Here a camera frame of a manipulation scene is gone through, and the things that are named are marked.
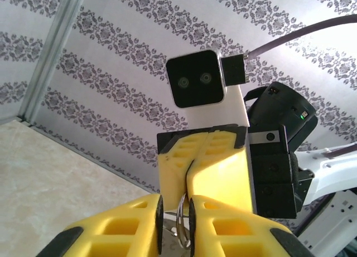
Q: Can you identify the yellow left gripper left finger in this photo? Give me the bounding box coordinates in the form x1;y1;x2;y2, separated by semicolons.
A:
36;194;165;257

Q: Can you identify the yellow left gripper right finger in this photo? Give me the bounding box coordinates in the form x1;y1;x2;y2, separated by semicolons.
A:
188;195;316;257

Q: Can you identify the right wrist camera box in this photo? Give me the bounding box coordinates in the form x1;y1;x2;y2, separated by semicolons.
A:
165;49;250;129

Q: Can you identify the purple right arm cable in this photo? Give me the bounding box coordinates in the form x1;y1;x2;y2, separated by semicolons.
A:
244;13;357;159

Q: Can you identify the aluminium frame corner post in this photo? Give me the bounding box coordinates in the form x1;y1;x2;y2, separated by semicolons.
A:
16;0;88;125

